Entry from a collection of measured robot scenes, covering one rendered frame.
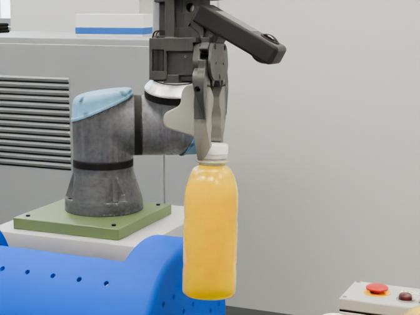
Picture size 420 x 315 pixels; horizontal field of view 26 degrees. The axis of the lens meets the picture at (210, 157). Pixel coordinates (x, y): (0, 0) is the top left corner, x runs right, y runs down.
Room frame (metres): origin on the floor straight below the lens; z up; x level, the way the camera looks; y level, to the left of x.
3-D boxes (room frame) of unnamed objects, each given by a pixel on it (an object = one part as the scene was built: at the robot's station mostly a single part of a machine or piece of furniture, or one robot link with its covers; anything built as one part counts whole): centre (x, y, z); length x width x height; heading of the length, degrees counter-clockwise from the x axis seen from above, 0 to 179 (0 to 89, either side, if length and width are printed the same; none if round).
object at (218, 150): (1.13, 0.00, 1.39); 0.04 x 0.04 x 0.02
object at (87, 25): (3.13, 0.32, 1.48); 0.24 x 0.12 x 0.08; 75
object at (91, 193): (1.73, 0.21, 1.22); 0.15 x 0.15 x 0.10
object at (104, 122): (1.73, 0.20, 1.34); 0.13 x 0.12 x 0.14; 96
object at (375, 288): (1.42, -0.27, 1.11); 0.04 x 0.04 x 0.01
